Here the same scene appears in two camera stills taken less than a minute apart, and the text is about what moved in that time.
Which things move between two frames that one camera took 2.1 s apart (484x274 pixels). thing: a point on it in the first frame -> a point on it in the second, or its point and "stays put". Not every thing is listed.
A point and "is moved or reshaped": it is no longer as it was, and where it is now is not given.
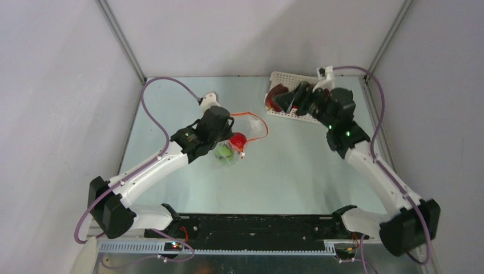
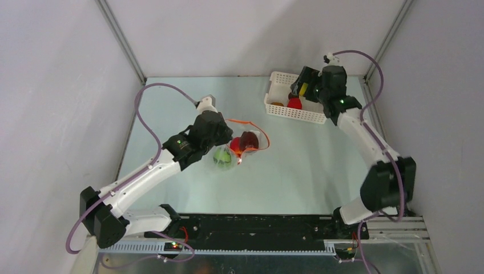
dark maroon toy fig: x=277 y=90 -> x=248 y=140
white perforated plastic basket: x=291 y=81 stays put
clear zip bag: x=246 y=127 is moved or reshaped
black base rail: x=252 y=232 stays put
